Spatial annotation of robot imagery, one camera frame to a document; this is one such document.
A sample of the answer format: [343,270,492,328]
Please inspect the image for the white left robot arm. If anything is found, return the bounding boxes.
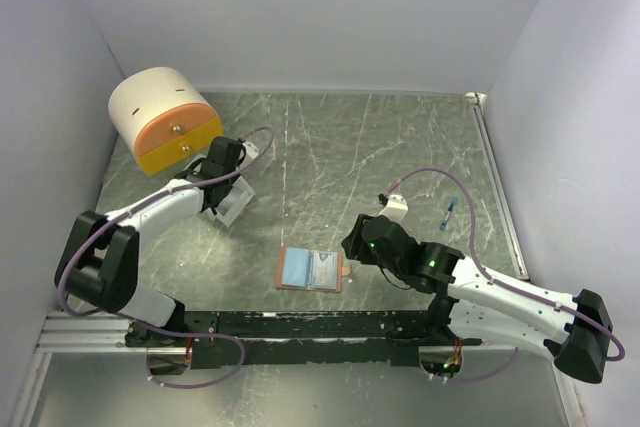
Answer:
[54,136,256,346]

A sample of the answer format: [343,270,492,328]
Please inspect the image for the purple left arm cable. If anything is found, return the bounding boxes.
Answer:
[57,125,276,316]

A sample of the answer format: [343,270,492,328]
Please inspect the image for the white card tray box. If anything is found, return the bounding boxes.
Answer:
[204,176,256,228]

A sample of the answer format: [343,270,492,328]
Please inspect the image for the pink blue card holder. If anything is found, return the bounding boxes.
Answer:
[275,246,351,293]

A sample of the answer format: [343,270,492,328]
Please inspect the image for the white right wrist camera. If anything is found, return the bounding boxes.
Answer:
[378,194,408,223]

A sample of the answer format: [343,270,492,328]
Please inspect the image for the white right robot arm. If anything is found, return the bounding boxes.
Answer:
[341,214,613,384]

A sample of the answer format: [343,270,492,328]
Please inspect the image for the blue pen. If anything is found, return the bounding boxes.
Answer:
[439,197,458,231]

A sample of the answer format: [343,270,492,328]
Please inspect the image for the white crest credit card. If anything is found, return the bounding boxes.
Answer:
[310,251,341,290]

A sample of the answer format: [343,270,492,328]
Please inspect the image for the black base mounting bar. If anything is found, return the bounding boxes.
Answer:
[124,310,459,369]

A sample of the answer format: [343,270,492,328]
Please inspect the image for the cream drawer cabinet orange fronts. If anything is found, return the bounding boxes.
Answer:
[108,67,224,176]

